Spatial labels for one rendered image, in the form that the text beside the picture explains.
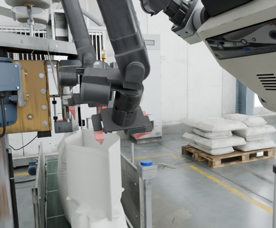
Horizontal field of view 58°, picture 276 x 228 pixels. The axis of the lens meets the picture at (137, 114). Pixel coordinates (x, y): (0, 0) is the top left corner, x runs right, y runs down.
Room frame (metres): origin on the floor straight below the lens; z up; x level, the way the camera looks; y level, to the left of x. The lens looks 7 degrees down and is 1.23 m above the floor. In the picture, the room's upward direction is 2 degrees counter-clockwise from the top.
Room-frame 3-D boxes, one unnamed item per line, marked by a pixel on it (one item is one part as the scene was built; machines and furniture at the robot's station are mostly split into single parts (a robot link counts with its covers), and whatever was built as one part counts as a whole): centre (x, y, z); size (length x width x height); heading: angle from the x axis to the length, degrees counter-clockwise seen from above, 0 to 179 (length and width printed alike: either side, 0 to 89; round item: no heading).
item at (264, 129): (3.88, -1.79, 0.44); 0.68 x 0.44 x 0.15; 110
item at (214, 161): (3.96, -1.44, 0.07); 1.20 x 0.82 x 0.14; 112
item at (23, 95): (1.01, 0.48, 1.23); 0.28 x 0.07 x 0.16; 20
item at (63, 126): (1.14, 0.35, 1.04); 0.08 x 0.06 x 0.05; 110
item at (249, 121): (4.09, -1.74, 0.56); 0.67 x 0.43 x 0.15; 20
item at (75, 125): (1.17, 0.30, 1.07); 0.03 x 0.01 x 0.13; 110
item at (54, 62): (1.21, 0.40, 1.26); 0.22 x 0.05 x 0.16; 20
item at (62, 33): (3.50, 1.02, 1.82); 0.51 x 0.27 x 0.71; 20
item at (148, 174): (1.15, -0.04, 0.81); 0.08 x 0.08 x 0.06; 20
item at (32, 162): (2.63, 1.13, 0.35); 0.30 x 0.15 x 0.15; 20
